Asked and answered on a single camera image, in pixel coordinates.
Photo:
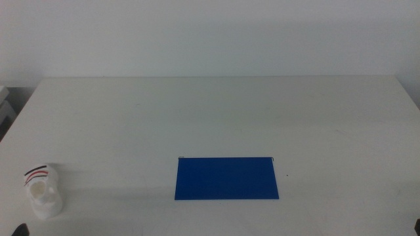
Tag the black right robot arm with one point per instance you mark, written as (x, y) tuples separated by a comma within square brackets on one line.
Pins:
[(417, 228)]

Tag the blue rectangular mat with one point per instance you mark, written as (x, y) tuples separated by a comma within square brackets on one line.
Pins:
[(226, 178)]

